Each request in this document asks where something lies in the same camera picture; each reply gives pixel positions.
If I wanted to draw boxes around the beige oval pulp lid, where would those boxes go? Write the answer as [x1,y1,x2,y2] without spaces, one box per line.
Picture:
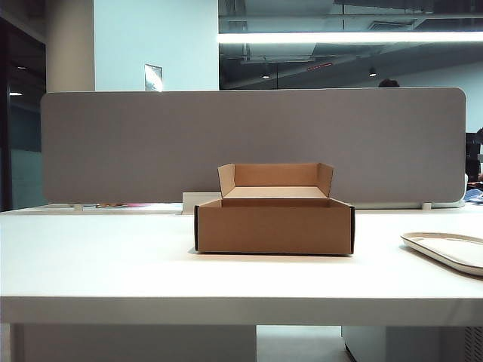
[400,232,483,277]

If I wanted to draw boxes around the brown cardboard box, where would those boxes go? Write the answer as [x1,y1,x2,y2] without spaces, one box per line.
[193,161,355,255]

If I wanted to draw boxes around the grey fabric desk divider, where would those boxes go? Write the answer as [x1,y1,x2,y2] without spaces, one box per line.
[40,87,469,207]

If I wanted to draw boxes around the seated person in black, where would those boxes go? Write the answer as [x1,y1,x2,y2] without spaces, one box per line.
[464,127,483,184]

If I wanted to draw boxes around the blue patterned cloth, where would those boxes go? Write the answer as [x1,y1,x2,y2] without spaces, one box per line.
[463,188,483,207]

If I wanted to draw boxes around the small wall poster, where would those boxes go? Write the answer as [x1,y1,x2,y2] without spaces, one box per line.
[143,63,164,92]

